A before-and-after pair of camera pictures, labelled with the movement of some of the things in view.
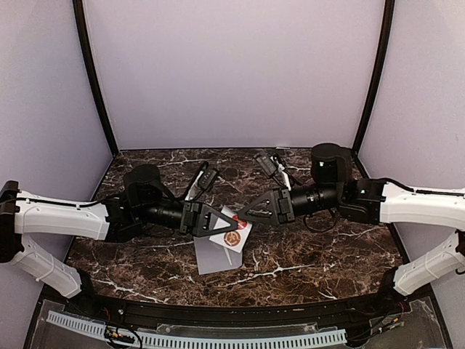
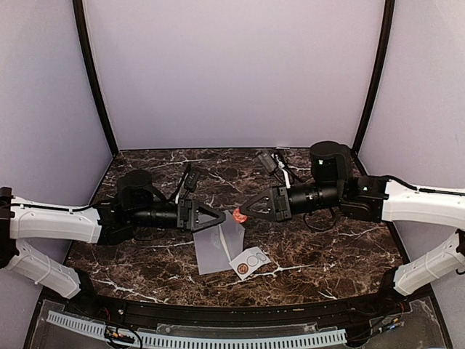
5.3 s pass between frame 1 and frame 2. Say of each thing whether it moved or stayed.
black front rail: stayed
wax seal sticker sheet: moved
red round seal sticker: moved
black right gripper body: stayed
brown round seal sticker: moved
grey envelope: stayed
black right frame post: stayed
